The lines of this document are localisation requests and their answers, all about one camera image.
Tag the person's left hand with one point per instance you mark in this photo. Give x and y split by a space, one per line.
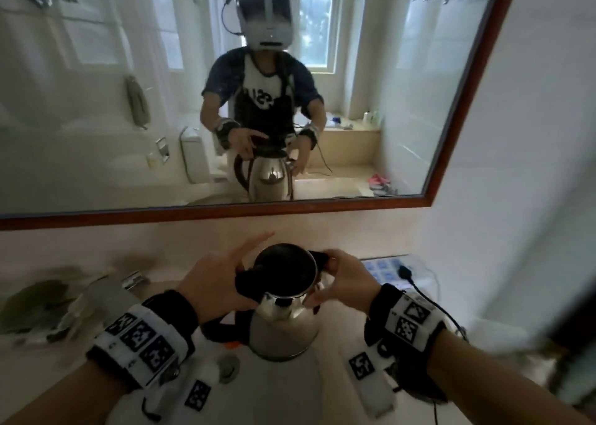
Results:
212 285

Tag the person's right hand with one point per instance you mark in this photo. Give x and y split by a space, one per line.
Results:
354 289

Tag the stainless steel electric kettle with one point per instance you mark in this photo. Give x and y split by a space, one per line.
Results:
284 331

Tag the chrome square faucet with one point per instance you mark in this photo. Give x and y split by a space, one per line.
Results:
104 296

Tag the person's right forearm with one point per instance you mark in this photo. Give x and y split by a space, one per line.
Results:
503 387

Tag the white blue power strip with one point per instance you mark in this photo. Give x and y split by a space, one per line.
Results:
379 269

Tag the right marker wristband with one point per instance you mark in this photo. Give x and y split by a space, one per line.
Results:
409 327

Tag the marker wristband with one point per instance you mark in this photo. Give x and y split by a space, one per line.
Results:
139 336
409 327

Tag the chrome sink drain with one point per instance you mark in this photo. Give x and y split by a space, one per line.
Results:
228 369

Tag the left marker wristband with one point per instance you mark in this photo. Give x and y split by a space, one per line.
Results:
139 336

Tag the white marker cube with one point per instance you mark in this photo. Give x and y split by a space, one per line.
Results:
368 378

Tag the white sink basin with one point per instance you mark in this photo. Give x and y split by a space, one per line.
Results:
279 392

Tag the clear acrylic tray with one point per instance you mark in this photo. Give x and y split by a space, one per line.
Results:
28 338

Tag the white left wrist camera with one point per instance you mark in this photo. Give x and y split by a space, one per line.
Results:
198 394

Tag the wood-framed wall mirror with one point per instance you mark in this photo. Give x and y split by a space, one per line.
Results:
93 136

